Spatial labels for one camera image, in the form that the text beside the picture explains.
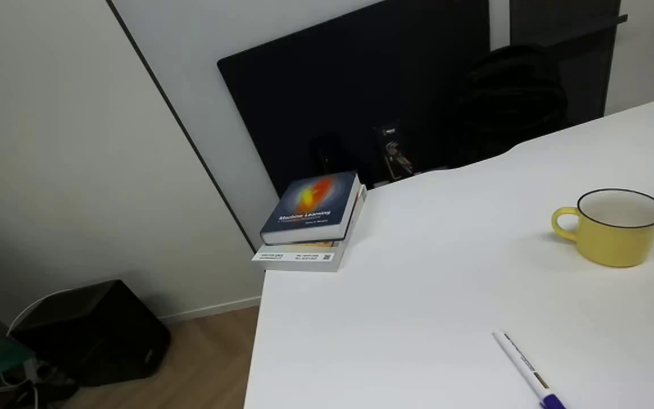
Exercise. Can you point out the blue book with orange cover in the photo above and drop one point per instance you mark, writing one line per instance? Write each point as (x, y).
(313, 209)

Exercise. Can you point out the black backpack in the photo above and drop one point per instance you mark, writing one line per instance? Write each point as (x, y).
(511, 96)

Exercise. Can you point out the white marker with blue cap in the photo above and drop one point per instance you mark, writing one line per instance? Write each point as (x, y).
(546, 397)

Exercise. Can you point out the large black monitor panel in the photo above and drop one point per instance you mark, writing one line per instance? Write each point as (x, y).
(319, 99)

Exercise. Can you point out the black box on floor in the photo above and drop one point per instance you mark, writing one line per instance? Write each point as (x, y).
(95, 334)

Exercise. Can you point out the yellow enamel mug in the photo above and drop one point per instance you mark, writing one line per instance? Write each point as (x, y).
(608, 225)

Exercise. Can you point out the white book underneath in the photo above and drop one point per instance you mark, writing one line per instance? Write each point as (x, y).
(311, 257)

